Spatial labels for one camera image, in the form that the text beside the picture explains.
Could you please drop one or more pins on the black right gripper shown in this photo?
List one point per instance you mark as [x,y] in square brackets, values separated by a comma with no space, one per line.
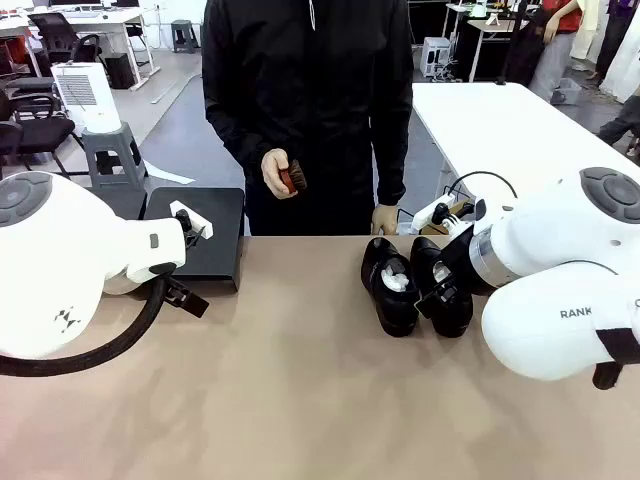
[457,252]

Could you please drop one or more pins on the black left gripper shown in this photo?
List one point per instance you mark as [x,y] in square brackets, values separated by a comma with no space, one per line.
[163,269]

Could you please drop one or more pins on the black leather dress shoe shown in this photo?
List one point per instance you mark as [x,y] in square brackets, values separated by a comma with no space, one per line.
[387,300]
[455,315]

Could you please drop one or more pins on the red wooden shoe brush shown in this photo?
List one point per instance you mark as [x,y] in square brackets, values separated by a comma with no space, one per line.
[295,177]

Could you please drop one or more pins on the person's left forearm black sleeve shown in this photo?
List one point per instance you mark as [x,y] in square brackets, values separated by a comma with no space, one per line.
[395,160]

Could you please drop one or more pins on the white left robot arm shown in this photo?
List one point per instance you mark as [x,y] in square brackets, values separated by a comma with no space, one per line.
[60,260]

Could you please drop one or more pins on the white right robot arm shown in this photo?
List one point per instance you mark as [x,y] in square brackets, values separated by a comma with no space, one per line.
[550,325]

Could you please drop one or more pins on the person's right forearm black sleeve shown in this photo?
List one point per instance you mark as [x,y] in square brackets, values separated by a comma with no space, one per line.
[235,135]

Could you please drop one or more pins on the black shoe stand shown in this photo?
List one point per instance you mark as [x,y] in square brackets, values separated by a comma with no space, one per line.
[220,240]

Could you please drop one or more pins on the person's left hand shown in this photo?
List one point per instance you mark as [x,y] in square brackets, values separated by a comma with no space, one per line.
[385,220]

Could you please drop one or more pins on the person's right hand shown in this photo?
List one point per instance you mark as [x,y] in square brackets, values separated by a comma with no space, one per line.
[272,170]

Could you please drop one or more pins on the brown cardboard box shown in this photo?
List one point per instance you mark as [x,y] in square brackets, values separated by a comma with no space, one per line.
[435,229]

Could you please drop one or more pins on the grey plastic stool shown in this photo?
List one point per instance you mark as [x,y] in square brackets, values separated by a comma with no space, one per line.
[115,155]

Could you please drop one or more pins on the white folding table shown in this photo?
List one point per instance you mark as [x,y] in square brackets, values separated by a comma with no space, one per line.
[500,135]

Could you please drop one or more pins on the black office chair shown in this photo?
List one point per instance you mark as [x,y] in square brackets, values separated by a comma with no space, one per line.
[60,35]
[35,130]

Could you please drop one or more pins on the person's black jacket torso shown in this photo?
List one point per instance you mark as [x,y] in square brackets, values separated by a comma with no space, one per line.
[310,100]

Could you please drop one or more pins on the white air purifier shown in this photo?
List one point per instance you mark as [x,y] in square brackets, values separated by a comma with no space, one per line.
[80,90]

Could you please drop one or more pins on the black computer tower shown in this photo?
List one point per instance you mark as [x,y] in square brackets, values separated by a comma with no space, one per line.
[119,70]

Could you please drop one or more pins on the white computer case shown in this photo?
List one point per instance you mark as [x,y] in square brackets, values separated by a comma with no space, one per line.
[436,55]

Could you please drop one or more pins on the grey plastic bin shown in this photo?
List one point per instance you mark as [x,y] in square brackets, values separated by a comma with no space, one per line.
[567,92]

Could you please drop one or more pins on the small grey stool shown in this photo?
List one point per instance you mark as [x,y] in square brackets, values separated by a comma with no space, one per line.
[184,35]

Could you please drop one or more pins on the seated person's dark leg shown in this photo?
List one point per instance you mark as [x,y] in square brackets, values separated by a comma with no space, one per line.
[620,125]

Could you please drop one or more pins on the person in red shirt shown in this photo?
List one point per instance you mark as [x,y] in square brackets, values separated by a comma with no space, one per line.
[557,50]

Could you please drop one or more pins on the wooden top back table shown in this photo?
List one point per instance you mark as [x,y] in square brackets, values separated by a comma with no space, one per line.
[495,24]

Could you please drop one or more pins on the white office desk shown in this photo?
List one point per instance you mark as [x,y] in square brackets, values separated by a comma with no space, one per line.
[100,17]

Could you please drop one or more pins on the person in cream top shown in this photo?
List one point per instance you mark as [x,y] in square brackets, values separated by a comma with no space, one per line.
[585,30]

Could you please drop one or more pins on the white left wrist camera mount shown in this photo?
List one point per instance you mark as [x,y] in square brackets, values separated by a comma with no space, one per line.
[197,222]

